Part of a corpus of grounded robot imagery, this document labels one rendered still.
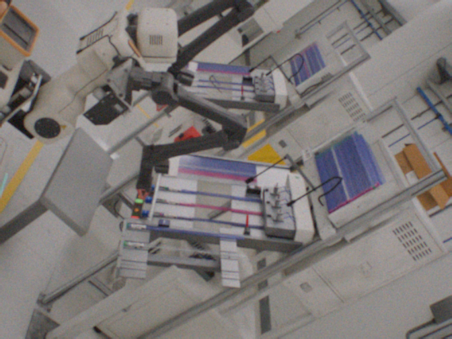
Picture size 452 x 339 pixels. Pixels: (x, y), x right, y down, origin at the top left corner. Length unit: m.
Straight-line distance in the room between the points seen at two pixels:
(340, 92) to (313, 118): 0.25
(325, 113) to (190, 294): 1.71
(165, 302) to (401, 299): 1.90
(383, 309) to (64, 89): 2.76
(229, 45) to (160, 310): 4.71
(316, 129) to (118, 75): 2.13
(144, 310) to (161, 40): 1.39
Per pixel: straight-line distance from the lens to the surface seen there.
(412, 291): 4.03
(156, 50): 2.05
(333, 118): 3.79
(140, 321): 2.86
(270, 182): 2.88
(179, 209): 2.56
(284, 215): 2.55
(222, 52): 6.98
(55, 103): 2.19
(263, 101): 3.72
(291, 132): 3.80
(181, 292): 2.68
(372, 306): 4.11
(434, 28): 5.63
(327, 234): 2.41
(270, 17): 6.86
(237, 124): 2.10
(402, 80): 5.72
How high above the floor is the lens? 1.91
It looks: 19 degrees down
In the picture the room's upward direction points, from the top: 57 degrees clockwise
